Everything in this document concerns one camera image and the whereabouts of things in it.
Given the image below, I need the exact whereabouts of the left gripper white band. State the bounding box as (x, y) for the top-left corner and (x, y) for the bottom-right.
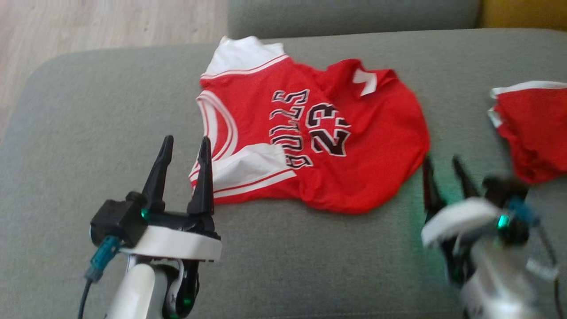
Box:
(120, 135), (222, 262)

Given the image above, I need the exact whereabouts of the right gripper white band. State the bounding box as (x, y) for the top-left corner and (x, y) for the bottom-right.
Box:
(421, 155), (501, 249)

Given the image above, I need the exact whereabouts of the red basketball jersey white trim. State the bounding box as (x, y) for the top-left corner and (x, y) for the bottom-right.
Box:
(188, 35), (431, 215)

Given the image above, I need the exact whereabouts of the red shorts white trim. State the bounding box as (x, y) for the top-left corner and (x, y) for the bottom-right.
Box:
(487, 81), (567, 184)

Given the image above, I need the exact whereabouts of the grey fabric sofa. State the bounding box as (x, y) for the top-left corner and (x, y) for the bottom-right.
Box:
(0, 0), (567, 319)

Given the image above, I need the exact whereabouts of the yellow cushion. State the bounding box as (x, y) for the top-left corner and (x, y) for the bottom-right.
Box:
(481, 0), (567, 31)

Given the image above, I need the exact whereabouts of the grey sofa back cushion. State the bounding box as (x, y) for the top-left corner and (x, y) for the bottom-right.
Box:
(228, 0), (482, 39)

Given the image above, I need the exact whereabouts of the right arm cable teal connector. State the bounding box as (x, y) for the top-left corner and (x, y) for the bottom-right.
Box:
(507, 197), (564, 319)

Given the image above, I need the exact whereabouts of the arm cable teal connector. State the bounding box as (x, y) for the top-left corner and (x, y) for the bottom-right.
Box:
(79, 235), (123, 319)
(507, 197), (564, 319)

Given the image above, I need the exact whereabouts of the left arm cable teal connector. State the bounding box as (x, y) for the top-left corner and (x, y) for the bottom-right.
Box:
(79, 235), (123, 319)

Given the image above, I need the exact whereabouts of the white right cable label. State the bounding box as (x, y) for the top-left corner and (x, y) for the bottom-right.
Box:
(526, 257), (559, 282)

